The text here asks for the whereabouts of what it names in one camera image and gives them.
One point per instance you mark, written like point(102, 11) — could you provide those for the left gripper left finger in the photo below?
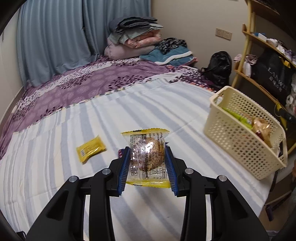
point(63, 216)

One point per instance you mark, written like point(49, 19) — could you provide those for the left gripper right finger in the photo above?
point(232, 217)

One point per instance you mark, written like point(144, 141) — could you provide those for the small yellow snack packet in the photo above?
point(90, 148)

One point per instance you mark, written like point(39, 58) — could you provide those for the cream perforated plastic basket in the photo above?
point(240, 142)

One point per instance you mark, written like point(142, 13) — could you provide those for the blue soda biscuit pack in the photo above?
point(121, 153)

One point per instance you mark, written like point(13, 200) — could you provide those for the brown paper snack bag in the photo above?
point(262, 129)

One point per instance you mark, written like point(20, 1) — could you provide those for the oat cookie yellow-edged pack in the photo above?
point(147, 158)

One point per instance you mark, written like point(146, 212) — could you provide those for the green seaweed snack bag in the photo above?
point(245, 119)

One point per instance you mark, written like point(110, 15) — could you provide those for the striped white blue bedsheet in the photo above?
point(42, 157)

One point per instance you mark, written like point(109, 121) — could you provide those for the white plastic bags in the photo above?
point(291, 98)

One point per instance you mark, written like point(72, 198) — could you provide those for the purple floral bedspread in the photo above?
point(102, 77)

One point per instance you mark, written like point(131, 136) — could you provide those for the black backpack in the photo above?
point(218, 71)

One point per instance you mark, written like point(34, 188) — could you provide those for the wooden bamboo shelf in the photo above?
point(269, 27)

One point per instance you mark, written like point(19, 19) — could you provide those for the black LANWEI shopping bag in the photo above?
point(273, 75)

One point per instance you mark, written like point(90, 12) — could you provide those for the pink clothes on shelf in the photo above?
point(249, 61)

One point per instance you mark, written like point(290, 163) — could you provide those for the blue folded blanket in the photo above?
point(175, 57)

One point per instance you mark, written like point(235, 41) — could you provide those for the lilac pillow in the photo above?
point(120, 51)

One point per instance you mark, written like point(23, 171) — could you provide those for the purple sneakers on shelf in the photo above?
point(290, 55)

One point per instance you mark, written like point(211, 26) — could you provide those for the blue grey curtain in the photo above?
point(56, 36)

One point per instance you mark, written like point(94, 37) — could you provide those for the black leopard print cloth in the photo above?
point(168, 44)

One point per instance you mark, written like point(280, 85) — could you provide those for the pink folded quilt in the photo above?
point(150, 38)

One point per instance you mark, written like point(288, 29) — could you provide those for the folded grey blankets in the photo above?
point(131, 27)

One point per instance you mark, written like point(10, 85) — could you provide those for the beige wall socket plate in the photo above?
point(223, 34)

